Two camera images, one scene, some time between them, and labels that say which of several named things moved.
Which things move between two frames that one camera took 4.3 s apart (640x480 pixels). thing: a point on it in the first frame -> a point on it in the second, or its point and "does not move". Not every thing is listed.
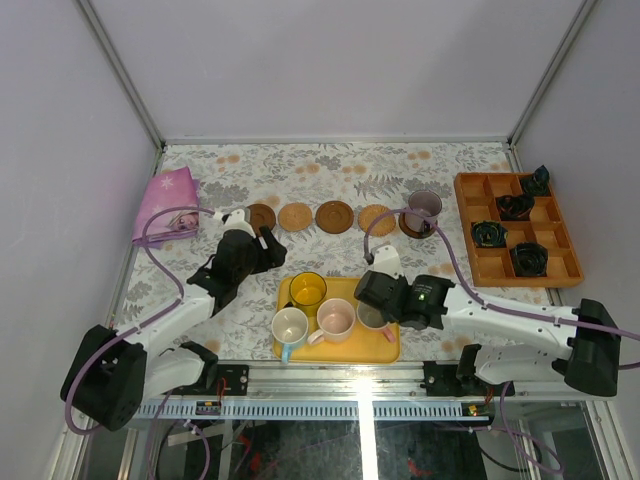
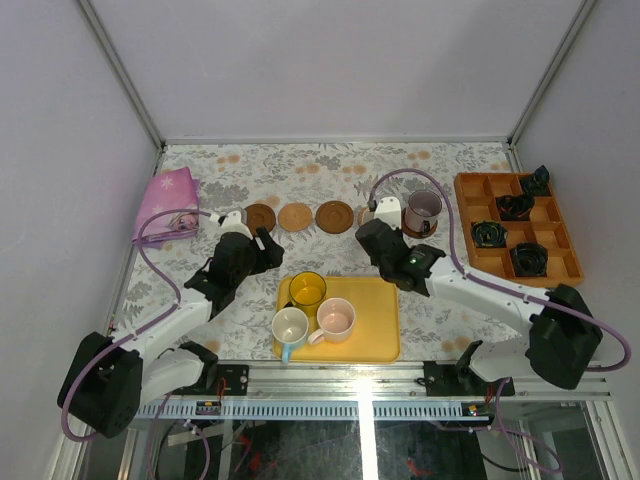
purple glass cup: (427, 202) does not move
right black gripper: (389, 317) -> (398, 233)
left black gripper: (267, 248) does not move
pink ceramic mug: (336, 319) does not move
